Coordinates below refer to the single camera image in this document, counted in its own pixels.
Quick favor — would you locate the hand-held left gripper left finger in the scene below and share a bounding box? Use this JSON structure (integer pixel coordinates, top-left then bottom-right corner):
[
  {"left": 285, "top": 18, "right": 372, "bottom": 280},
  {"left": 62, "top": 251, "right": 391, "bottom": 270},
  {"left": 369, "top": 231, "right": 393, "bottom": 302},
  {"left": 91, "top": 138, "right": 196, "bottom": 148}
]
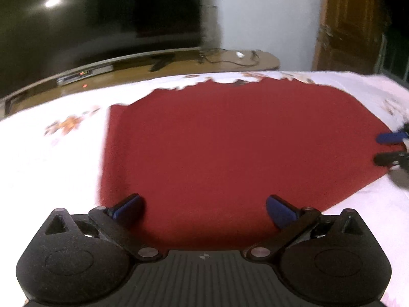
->
[{"left": 45, "top": 193, "right": 162, "bottom": 262}]

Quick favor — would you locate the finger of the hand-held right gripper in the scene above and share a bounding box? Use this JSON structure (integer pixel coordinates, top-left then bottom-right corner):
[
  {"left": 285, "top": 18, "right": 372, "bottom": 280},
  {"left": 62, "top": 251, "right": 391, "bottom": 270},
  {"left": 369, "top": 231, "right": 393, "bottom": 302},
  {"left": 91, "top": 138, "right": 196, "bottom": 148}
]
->
[
  {"left": 376, "top": 122, "right": 409, "bottom": 145},
  {"left": 374, "top": 152, "right": 409, "bottom": 167}
]

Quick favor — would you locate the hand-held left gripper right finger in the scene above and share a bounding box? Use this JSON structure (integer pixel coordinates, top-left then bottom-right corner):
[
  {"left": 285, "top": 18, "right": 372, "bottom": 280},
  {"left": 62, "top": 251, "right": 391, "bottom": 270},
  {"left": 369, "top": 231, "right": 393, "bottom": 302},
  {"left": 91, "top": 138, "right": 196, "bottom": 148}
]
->
[{"left": 244, "top": 194, "right": 365, "bottom": 263}]

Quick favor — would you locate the red beaded sweater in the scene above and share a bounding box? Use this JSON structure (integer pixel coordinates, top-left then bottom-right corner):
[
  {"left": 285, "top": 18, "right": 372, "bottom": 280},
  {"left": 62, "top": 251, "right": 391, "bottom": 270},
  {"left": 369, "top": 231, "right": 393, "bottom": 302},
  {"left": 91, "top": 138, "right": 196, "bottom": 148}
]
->
[{"left": 97, "top": 78, "right": 406, "bottom": 250}]

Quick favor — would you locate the white floral bed sheet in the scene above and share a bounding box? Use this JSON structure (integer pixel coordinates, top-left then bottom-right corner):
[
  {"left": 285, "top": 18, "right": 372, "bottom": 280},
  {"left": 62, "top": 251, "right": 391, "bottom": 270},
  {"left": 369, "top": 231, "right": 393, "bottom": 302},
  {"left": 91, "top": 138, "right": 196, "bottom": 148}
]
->
[{"left": 0, "top": 70, "right": 409, "bottom": 307}]

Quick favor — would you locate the brown wooden door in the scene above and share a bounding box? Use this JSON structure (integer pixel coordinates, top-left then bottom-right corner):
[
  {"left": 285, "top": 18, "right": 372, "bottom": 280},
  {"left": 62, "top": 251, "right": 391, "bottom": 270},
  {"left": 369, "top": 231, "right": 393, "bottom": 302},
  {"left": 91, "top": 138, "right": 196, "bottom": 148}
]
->
[{"left": 313, "top": 0, "right": 389, "bottom": 72}]

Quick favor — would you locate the silver set-top box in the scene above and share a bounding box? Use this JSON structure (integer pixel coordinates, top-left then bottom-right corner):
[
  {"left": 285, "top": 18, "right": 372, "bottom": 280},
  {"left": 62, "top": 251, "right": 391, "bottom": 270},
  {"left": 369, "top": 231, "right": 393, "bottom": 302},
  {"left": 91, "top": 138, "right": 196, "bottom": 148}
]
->
[{"left": 57, "top": 65, "right": 114, "bottom": 86}]

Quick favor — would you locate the wooden television cabinet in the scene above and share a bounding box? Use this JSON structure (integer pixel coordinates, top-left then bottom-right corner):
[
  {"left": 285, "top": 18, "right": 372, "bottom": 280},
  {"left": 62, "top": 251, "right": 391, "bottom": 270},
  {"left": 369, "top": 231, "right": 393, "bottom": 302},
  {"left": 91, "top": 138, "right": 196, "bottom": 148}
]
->
[{"left": 0, "top": 48, "right": 280, "bottom": 119}]

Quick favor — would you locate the black curved television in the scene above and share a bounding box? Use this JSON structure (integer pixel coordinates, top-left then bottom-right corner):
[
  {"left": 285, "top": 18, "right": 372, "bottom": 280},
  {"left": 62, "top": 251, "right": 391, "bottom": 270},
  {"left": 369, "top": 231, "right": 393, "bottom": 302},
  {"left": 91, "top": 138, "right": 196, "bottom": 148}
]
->
[{"left": 0, "top": 0, "right": 205, "bottom": 103}]

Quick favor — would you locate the metal door handle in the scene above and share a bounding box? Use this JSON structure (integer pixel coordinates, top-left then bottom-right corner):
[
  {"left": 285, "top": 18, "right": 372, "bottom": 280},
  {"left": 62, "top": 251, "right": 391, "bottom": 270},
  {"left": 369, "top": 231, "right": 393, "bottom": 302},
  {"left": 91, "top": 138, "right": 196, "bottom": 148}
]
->
[{"left": 316, "top": 24, "right": 333, "bottom": 43}]

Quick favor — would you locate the black cable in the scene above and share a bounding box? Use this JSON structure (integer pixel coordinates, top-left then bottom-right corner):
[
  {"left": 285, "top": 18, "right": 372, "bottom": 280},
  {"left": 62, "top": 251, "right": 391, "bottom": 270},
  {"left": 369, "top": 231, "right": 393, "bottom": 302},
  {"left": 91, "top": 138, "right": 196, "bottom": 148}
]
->
[{"left": 198, "top": 49, "right": 261, "bottom": 66}]

